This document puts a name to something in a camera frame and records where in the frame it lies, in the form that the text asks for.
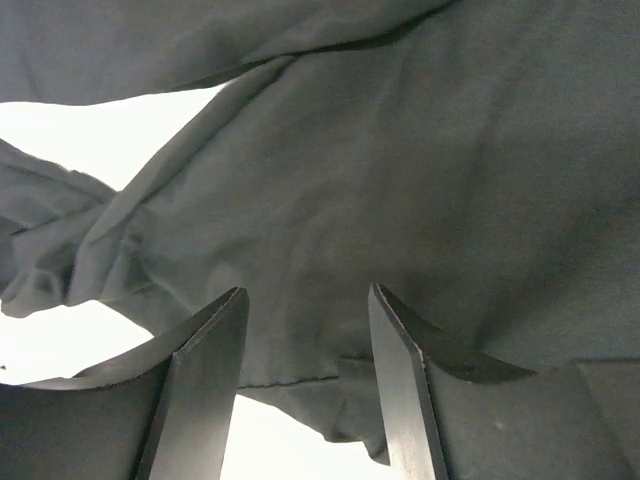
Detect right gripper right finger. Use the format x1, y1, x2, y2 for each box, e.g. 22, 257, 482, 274
368, 284, 639, 479

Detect black trousers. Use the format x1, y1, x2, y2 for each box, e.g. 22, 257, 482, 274
1, 1, 639, 463

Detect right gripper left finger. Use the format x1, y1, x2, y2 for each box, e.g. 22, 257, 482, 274
1, 288, 249, 479

